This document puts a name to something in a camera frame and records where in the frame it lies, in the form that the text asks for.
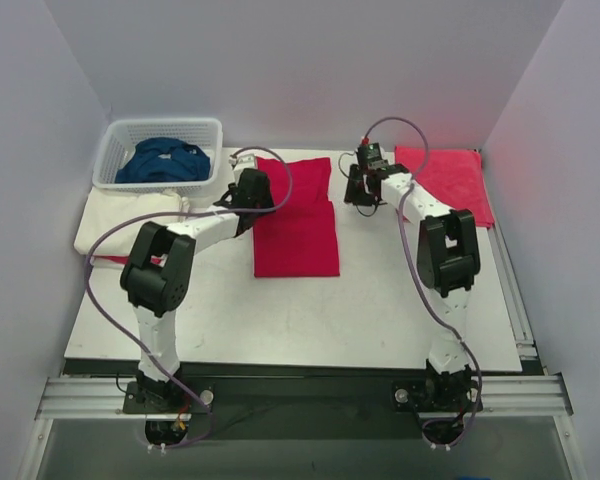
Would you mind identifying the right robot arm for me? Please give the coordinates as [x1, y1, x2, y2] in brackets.
[344, 139, 481, 408]

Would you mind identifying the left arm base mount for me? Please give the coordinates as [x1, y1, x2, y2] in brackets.
[116, 378, 214, 415]

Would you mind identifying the folded white t-shirt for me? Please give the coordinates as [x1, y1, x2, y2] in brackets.
[74, 187, 190, 257]

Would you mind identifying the white plastic laundry basket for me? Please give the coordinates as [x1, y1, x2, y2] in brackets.
[92, 117, 223, 198]

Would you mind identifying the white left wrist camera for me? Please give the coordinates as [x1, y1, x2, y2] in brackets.
[229, 154, 257, 175]

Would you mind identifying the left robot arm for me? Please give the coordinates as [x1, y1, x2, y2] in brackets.
[120, 168, 274, 412]

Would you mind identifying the pink microfiber towel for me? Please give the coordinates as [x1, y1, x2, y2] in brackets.
[417, 149, 495, 228]

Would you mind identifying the aluminium mounting rail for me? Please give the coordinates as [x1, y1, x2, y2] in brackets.
[36, 375, 574, 420]

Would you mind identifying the folded red t-shirt under stack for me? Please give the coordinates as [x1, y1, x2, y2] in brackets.
[94, 256, 128, 268]

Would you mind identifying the blue t-shirt in basket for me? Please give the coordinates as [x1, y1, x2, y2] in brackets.
[115, 137, 211, 184]

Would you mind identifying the crimson red t-shirt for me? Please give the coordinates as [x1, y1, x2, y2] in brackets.
[253, 157, 340, 278]

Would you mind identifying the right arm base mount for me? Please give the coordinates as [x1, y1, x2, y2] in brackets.
[392, 365, 478, 414]

